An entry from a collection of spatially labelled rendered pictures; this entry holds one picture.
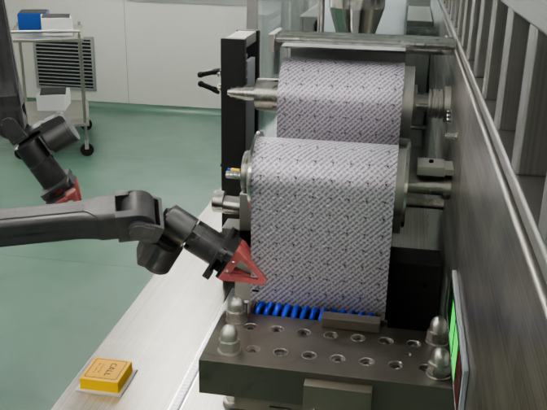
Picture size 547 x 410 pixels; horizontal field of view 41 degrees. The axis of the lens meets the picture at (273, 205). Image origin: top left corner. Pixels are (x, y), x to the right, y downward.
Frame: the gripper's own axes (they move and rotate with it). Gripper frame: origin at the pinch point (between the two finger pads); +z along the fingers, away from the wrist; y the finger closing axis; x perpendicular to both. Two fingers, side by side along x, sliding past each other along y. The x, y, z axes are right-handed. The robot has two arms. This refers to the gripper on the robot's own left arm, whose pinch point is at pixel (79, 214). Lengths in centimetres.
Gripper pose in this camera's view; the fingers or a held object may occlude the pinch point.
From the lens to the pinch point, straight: 169.2
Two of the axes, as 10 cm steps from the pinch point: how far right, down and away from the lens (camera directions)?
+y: -2.0, -3.4, 9.2
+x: -8.6, 5.1, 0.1
